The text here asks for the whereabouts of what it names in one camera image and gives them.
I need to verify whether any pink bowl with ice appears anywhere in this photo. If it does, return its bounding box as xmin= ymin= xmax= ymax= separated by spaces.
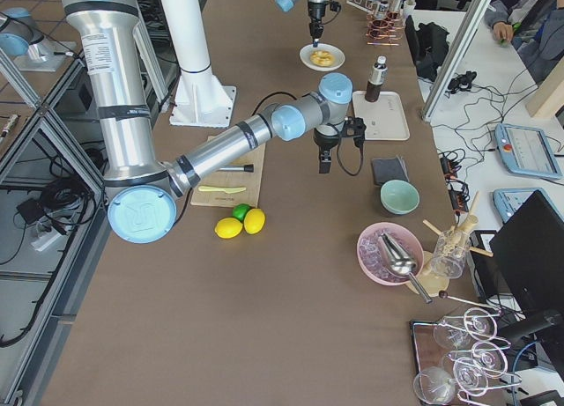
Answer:
xmin=357 ymin=222 xmax=424 ymax=286

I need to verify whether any dark grey folded cloth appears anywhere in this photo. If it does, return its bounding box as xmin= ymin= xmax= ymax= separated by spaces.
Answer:
xmin=371 ymin=156 xmax=410 ymax=186

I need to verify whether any clear glass mug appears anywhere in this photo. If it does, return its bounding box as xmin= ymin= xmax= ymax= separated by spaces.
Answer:
xmin=430 ymin=230 xmax=470 ymax=279

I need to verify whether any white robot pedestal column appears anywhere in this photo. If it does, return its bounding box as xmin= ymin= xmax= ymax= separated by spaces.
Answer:
xmin=161 ymin=0 xmax=236 ymax=128

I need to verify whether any wine glass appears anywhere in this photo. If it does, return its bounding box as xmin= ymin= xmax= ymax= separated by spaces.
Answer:
xmin=433 ymin=316 xmax=473 ymax=350
xmin=453 ymin=358 xmax=489 ymax=396
xmin=463 ymin=307 xmax=497 ymax=341
xmin=471 ymin=341 xmax=508 ymax=378

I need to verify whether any white round plate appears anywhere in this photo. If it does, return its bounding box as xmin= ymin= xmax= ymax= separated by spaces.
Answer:
xmin=300 ymin=43 xmax=345 ymax=71

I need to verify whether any yellow plastic knife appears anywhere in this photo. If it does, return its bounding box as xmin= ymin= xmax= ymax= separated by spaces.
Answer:
xmin=197 ymin=185 xmax=247 ymax=194

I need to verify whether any dark tea bottle on tray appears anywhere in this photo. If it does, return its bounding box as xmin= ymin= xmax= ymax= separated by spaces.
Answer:
xmin=365 ymin=55 xmax=388 ymax=102

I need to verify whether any metal ice scoop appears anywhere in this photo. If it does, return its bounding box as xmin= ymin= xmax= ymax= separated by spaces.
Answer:
xmin=380 ymin=233 xmax=433 ymax=304

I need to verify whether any round wooden stand base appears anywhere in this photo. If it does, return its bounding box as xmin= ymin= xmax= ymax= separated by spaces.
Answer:
xmin=417 ymin=269 xmax=449 ymax=298

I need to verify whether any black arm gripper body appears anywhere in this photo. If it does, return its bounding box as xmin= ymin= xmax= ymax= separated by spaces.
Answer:
xmin=313 ymin=123 xmax=344 ymax=156

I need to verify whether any yellow lemon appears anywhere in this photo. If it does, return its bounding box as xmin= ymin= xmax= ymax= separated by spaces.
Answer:
xmin=214 ymin=217 xmax=243 ymax=239
xmin=243 ymin=208 xmax=266 ymax=234

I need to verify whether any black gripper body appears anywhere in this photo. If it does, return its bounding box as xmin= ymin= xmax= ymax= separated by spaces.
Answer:
xmin=308 ymin=1 xmax=327 ymax=39

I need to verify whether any copper wire bottle rack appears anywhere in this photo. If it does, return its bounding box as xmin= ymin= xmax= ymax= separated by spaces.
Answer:
xmin=365 ymin=11 xmax=404 ymax=47

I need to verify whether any black monitor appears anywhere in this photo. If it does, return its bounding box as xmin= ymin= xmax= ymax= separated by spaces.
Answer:
xmin=490 ymin=190 xmax=563 ymax=312

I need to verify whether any aluminium frame post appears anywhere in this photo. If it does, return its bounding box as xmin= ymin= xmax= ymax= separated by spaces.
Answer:
xmin=421 ymin=0 xmax=491 ymax=123

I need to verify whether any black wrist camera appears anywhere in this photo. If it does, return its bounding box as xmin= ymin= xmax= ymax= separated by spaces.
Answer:
xmin=342 ymin=116 xmax=367 ymax=147

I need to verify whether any tea bottle in rack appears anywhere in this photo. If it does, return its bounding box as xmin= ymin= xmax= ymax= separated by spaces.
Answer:
xmin=389 ymin=0 xmax=403 ymax=19
xmin=374 ymin=0 xmax=389 ymax=20

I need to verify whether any cream rabbit tray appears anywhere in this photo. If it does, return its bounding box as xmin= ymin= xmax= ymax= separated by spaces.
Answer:
xmin=352 ymin=91 xmax=410 ymax=141

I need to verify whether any glazed twisted ring donut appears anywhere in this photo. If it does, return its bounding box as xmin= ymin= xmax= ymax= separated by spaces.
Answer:
xmin=309 ymin=50 xmax=335 ymax=67

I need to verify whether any blue teach pendant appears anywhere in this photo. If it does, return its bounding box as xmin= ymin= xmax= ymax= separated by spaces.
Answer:
xmin=493 ymin=188 xmax=553 ymax=224
xmin=494 ymin=123 xmax=562 ymax=180

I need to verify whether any mint green bowl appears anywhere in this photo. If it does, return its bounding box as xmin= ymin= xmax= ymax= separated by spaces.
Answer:
xmin=380 ymin=180 xmax=420 ymax=215

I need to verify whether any wooden cutting board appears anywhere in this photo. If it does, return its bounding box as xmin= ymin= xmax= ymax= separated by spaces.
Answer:
xmin=190 ymin=144 xmax=266 ymax=208

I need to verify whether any green lime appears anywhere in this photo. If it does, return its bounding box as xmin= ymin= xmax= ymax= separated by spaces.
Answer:
xmin=232 ymin=203 xmax=252 ymax=222

